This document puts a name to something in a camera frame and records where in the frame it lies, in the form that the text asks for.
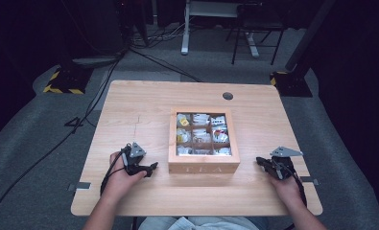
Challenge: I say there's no person's right hand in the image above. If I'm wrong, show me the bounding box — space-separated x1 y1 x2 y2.
268 173 303 207

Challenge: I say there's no black metal chair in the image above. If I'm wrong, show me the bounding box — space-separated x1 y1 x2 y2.
225 2 288 66

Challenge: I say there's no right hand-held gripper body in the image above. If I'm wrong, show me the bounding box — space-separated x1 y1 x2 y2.
270 146 304 181

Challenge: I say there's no white desk frame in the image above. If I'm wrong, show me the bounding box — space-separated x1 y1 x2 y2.
180 0 261 58

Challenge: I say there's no dark metal stand pole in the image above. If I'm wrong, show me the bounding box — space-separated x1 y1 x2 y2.
284 0 338 73

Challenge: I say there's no dark stand with grey foot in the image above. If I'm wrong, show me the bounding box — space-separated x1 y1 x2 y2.
69 0 128 69

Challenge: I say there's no bundle of floor cables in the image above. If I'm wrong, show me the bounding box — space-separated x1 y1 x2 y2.
129 22 196 50

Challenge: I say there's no person's light blue clothing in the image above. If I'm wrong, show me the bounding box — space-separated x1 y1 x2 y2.
137 216 270 230

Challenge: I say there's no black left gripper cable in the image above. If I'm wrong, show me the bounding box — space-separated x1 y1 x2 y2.
99 145 131 196

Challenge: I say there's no long black floor cable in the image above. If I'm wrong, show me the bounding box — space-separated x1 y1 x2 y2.
0 51 125 230

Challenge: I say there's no pile of white tea bags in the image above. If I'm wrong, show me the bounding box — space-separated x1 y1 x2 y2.
176 112 233 157

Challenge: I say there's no grey metal table bracket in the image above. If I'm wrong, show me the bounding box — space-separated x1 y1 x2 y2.
67 181 92 193
299 175 320 187

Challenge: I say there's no wooden tea box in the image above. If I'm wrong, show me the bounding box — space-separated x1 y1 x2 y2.
167 106 242 175

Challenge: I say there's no black yellow striped stand base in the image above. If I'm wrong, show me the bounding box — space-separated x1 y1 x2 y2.
42 65 94 96
270 70 314 98

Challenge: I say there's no person's left hand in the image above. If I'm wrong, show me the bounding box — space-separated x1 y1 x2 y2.
105 150 148 197

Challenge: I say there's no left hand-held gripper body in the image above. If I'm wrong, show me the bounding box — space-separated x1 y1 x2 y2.
121 142 147 176

